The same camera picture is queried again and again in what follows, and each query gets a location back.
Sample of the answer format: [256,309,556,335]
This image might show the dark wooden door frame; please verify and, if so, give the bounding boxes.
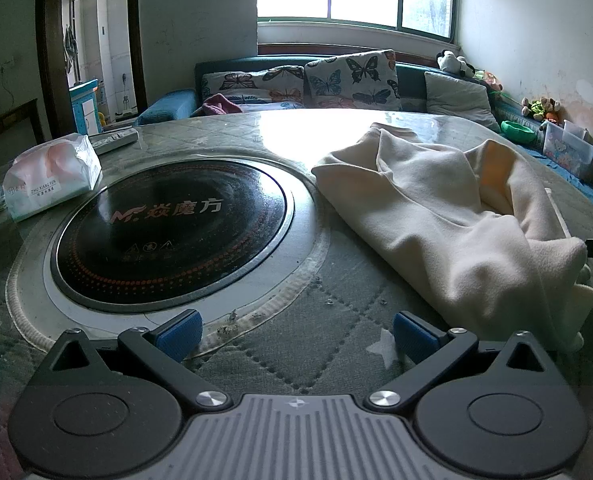
[36,0,148,137]

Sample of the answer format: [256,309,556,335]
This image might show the hanging towel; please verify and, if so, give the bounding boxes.
[63,24,80,75]

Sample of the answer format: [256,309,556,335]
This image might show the light blue cabinet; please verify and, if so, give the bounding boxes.
[69,79,102,136]

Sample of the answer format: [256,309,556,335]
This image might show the quilted star tablecloth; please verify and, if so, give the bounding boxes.
[0,110,593,480]

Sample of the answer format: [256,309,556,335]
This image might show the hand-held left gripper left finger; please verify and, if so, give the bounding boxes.
[50,310,233,413]

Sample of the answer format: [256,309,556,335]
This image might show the green plush toy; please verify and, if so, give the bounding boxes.
[521,97,547,122]

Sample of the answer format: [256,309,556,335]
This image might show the plain grey pillow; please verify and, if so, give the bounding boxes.
[424,71,501,133]

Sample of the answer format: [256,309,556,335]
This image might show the tissue paper pack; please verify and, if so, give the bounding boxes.
[2,133,102,222]

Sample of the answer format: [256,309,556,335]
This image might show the grey remote control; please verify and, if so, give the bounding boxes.
[87,127,140,156]

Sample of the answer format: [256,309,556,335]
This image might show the clear plastic storage box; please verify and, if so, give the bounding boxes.
[543,119,593,182]

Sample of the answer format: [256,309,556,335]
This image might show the brown plush toy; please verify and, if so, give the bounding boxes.
[541,96,563,125]

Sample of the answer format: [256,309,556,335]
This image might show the pink cloth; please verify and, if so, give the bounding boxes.
[200,92,244,118]

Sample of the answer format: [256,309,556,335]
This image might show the panda plush toy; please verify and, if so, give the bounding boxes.
[435,49,478,80]

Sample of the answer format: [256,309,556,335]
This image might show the cream cloth garment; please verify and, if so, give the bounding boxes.
[311,122,593,353]

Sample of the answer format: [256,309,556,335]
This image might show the green bowl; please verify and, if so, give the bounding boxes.
[501,120,538,145]

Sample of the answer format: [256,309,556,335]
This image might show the round black induction cooker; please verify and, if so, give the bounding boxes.
[50,157,295,316]

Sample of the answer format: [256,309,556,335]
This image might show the square butterfly print pillow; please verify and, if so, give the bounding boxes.
[304,50,402,111]

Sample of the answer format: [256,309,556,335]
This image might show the blue sofa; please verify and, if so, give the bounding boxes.
[134,55,593,221]

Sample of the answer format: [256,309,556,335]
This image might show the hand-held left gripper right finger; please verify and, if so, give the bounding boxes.
[364,311,545,411]

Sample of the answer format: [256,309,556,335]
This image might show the dark wooden chair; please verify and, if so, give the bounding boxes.
[0,99,46,173]

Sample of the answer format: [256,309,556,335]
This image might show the long butterfly print pillow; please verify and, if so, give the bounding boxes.
[200,65,307,110]

